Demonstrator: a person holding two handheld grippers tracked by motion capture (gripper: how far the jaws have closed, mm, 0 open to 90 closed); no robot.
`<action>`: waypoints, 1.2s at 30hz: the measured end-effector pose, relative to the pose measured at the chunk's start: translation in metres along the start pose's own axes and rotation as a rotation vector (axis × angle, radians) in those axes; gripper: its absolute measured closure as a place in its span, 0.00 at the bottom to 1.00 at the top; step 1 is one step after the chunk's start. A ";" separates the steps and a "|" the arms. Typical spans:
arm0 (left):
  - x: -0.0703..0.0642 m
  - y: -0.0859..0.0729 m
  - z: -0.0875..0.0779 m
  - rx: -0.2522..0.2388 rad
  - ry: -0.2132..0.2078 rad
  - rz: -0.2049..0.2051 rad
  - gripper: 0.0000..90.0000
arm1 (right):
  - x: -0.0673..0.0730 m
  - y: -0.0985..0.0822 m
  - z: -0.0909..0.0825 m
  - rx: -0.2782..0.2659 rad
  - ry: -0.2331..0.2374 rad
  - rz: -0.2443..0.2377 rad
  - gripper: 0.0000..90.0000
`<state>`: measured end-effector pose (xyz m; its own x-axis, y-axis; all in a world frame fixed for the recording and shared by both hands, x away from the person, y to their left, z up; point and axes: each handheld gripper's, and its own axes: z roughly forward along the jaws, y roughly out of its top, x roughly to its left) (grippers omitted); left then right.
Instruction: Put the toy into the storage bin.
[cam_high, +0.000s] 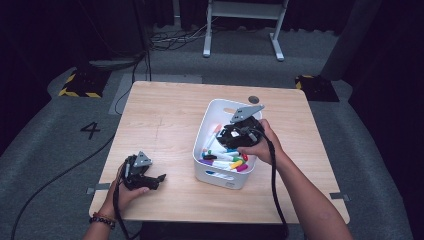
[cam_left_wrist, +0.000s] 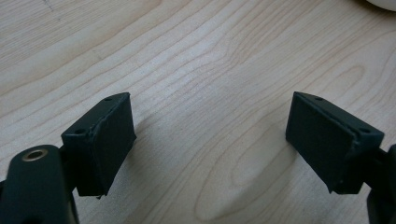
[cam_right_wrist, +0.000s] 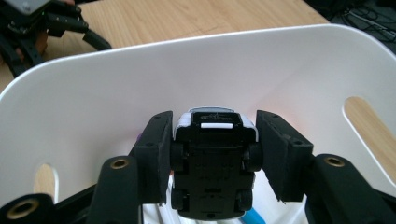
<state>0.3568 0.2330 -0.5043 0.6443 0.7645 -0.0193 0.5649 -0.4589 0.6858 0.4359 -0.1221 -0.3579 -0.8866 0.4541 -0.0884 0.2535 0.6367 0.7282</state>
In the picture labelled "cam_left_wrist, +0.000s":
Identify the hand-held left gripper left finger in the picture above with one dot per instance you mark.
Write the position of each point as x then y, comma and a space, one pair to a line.
102, 146

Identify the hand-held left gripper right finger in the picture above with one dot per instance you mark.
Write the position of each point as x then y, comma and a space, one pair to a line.
330, 143

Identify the white plastic storage bin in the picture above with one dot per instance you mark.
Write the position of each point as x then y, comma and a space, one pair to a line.
384, 3

